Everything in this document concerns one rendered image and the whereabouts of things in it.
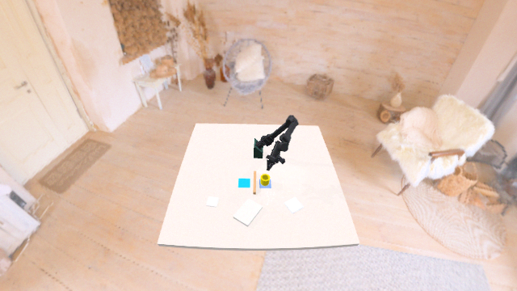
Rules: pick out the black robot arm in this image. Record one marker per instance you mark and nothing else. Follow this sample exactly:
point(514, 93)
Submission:
point(285, 138)

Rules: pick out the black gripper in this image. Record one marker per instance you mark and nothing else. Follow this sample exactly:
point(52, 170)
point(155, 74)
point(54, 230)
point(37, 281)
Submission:
point(272, 161)

